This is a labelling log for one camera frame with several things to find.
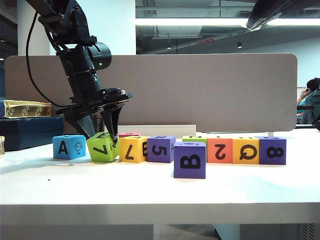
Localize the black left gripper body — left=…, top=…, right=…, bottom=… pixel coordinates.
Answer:
left=55, top=87, right=133, bottom=116

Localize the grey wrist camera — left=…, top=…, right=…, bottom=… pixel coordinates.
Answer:
left=107, top=87, right=127, bottom=97

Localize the dark blue box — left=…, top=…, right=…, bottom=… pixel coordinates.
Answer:
left=0, top=116, right=65, bottom=152

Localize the white ceiling light strip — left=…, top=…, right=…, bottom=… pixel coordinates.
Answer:
left=134, top=17, right=320, bottom=27

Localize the cream patterned box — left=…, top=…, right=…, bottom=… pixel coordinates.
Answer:
left=4, top=100, right=53, bottom=118

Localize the yellow block with Q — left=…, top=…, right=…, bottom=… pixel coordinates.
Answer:
left=232, top=137, right=261, bottom=165

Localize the green block with duck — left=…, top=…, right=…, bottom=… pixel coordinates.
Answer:
left=86, top=131, right=121, bottom=163

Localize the black cable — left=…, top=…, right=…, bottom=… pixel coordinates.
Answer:
left=25, top=12, right=76, bottom=108

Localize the person in dark green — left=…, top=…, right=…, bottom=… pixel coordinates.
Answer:
left=296, top=77, right=320, bottom=125

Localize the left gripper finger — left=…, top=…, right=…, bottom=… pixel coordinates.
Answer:
left=99, top=103, right=123, bottom=145
left=65, top=113, right=97, bottom=139

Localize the purple block with giraffe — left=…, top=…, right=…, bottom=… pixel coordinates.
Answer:
left=147, top=135, right=177, bottom=164

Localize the orange block with two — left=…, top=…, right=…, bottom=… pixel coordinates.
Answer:
left=206, top=137, right=234, bottom=165

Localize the purple block with orange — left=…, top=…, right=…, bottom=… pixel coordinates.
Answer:
left=173, top=141, right=207, bottom=180

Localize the blue block with fish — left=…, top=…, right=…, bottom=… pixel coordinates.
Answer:
left=52, top=135, right=87, bottom=160

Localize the green block with N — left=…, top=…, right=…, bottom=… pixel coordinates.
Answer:
left=182, top=135, right=208, bottom=146

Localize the brown desk divider panel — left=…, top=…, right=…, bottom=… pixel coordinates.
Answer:
left=4, top=53, right=299, bottom=133

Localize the purple block with eight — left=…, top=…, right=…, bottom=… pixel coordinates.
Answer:
left=258, top=136, right=287, bottom=166

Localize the yellow block with seven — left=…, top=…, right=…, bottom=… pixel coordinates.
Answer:
left=119, top=136, right=150, bottom=164

